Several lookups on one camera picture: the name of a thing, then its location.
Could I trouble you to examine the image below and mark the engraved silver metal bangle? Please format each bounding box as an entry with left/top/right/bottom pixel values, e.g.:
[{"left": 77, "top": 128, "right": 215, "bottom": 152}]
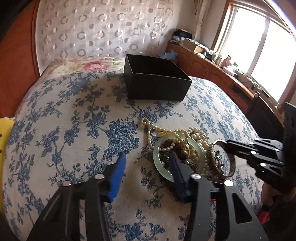
[{"left": 206, "top": 140, "right": 236, "bottom": 179}]

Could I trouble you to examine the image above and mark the white pearl necklace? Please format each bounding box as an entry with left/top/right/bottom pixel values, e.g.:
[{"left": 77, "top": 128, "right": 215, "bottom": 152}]
[{"left": 139, "top": 117, "right": 212, "bottom": 158}]

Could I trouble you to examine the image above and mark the dark brown bead bracelet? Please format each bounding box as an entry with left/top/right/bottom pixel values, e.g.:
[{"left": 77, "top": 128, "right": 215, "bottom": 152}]
[{"left": 159, "top": 138, "right": 193, "bottom": 163}]

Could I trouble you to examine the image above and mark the pale green jade bangle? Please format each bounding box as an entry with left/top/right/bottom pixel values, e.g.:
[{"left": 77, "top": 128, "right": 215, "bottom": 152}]
[{"left": 152, "top": 133, "right": 206, "bottom": 182}]

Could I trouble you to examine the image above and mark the black open jewelry box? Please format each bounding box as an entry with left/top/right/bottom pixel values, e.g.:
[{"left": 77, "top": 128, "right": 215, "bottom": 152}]
[{"left": 124, "top": 54, "right": 192, "bottom": 101}]

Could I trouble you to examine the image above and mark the person's right hand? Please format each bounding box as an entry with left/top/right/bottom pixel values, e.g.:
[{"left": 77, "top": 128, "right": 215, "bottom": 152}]
[{"left": 261, "top": 183, "right": 277, "bottom": 206}]

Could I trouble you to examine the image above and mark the long wooden side cabinet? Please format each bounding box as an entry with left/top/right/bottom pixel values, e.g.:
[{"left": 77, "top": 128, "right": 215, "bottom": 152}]
[{"left": 166, "top": 42, "right": 284, "bottom": 128}]

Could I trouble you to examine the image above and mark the pink bottle on cabinet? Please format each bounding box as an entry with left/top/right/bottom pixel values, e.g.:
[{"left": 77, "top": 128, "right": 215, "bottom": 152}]
[{"left": 220, "top": 55, "right": 231, "bottom": 68}]

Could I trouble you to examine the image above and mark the blue floral bed sheet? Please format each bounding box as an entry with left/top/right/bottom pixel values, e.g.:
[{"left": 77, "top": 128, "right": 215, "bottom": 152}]
[{"left": 1, "top": 70, "right": 266, "bottom": 241}]

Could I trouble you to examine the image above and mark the wood-framed window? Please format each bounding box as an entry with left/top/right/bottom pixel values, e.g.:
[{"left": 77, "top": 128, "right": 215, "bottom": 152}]
[{"left": 215, "top": 1, "right": 295, "bottom": 104}]

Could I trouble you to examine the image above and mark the yellow plush toy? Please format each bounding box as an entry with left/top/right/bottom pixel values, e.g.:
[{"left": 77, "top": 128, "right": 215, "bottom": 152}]
[{"left": 0, "top": 117, "right": 14, "bottom": 214}]

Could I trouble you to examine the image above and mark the cardboard box on cabinet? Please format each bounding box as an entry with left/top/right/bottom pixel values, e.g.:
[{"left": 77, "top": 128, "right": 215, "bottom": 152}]
[{"left": 182, "top": 39, "right": 205, "bottom": 53}]

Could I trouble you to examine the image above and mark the teal plastic bag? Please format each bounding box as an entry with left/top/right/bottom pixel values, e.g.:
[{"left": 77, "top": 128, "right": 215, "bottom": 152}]
[{"left": 159, "top": 51, "right": 178, "bottom": 60}]

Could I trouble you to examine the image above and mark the pink floral quilt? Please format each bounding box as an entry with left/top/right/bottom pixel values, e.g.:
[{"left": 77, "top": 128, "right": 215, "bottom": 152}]
[{"left": 41, "top": 57, "right": 125, "bottom": 78}]

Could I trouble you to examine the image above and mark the red wooden wardrobe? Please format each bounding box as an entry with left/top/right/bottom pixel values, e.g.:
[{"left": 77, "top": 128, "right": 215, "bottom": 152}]
[{"left": 1, "top": 1, "right": 40, "bottom": 118}]

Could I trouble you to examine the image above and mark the sheer circle-pattern curtain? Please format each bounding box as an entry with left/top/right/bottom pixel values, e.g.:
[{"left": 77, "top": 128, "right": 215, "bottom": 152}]
[{"left": 36, "top": 0, "right": 174, "bottom": 72}]

